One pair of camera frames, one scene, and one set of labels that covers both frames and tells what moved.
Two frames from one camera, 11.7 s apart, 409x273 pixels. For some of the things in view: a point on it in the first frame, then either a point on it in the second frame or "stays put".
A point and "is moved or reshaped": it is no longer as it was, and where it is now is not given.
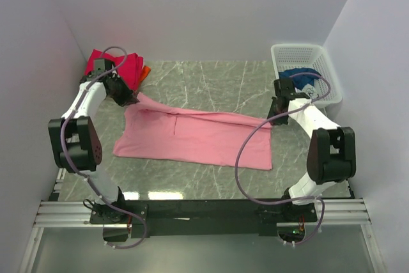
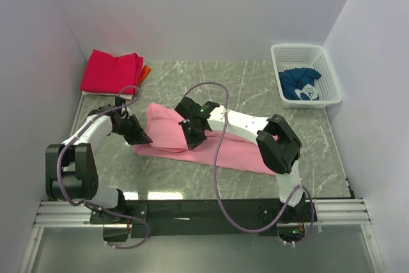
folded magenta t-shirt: x=128 y=67 stays put
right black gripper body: x=273 y=111 to x=193 y=135
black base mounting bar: x=126 y=218 stays put
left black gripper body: x=121 y=93 to x=130 y=129
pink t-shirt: x=150 y=130 is moved or reshaped
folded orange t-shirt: x=145 y=71 stays put
